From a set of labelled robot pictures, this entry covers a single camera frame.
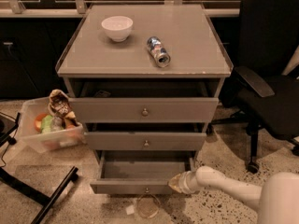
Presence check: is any clear round floor lid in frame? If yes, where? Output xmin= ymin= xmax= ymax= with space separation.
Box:
xmin=136 ymin=194 xmax=161 ymax=219

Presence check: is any grey bottom drawer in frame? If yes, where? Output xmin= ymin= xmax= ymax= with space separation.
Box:
xmin=90 ymin=150 xmax=194 ymax=195

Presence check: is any brown chip bag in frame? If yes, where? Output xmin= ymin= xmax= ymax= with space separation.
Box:
xmin=48 ymin=89 xmax=78 ymax=126

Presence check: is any clear plastic bin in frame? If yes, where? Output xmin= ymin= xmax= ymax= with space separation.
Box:
xmin=17 ymin=97 xmax=85 ymax=153

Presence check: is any grey middle drawer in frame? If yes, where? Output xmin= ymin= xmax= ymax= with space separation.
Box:
xmin=85 ymin=123 xmax=206 ymax=151

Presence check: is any black cable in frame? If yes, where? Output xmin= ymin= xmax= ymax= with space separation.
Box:
xmin=0 ymin=111 xmax=21 ymax=168

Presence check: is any black metal stand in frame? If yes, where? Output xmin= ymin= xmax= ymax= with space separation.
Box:
xmin=0 ymin=113 xmax=78 ymax=224

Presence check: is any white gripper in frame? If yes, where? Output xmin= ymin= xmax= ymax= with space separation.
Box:
xmin=168 ymin=171 xmax=199 ymax=194

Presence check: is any white ceramic bowl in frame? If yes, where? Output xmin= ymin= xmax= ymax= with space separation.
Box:
xmin=101 ymin=16 xmax=134 ymax=42

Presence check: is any grey drawer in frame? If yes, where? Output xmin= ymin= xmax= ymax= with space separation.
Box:
xmin=90 ymin=150 xmax=194 ymax=195
xmin=85 ymin=123 xmax=206 ymax=151
xmin=70 ymin=80 xmax=218 ymax=123

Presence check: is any black office chair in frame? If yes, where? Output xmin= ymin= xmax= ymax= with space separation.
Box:
xmin=220 ymin=0 xmax=299 ymax=174

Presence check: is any green apple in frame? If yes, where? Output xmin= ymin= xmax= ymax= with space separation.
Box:
xmin=41 ymin=115 xmax=53 ymax=133

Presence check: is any dark item in top drawer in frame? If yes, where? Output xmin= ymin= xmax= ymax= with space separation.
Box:
xmin=94 ymin=91 xmax=111 ymax=98

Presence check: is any orange fruit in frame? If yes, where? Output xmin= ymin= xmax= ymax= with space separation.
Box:
xmin=34 ymin=113 xmax=47 ymax=133

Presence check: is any grey drawer cabinet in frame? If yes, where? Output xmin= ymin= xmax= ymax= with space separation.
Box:
xmin=55 ymin=4 xmax=235 ymax=161

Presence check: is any grey top drawer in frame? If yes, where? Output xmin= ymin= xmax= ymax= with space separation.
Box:
xmin=70 ymin=80 xmax=218 ymax=123

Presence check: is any blue silver soda can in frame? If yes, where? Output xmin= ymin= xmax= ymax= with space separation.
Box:
xmin=147 ymin=36 xmax=171 ymax=68

